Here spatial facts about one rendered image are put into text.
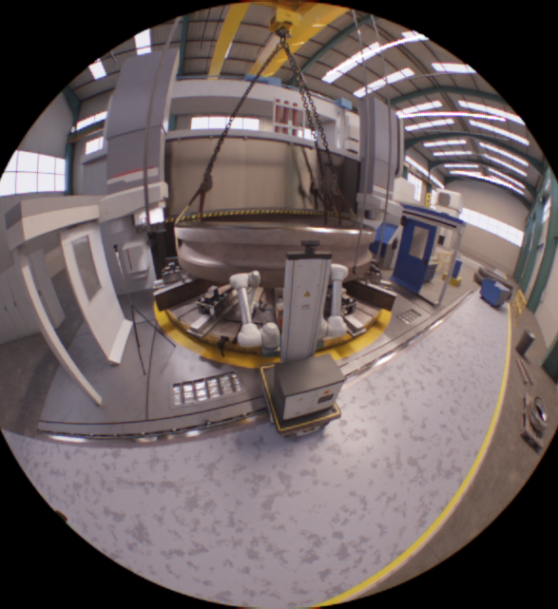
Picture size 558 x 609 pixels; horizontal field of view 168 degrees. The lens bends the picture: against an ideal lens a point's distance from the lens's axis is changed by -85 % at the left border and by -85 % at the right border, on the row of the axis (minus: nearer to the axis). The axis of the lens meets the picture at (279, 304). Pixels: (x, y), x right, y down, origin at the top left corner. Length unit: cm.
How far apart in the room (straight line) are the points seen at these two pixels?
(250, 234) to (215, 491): 310
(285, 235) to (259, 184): 322
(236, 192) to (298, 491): 596
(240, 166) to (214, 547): 683
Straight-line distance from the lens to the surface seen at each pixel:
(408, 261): 692
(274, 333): 172
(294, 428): 196
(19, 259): 256
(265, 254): 288
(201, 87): 806
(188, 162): 551
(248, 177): 561
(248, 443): 224
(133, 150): 430
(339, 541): 227
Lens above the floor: 213
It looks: 31 degrees down
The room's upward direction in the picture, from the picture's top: 2 degrees clockwise
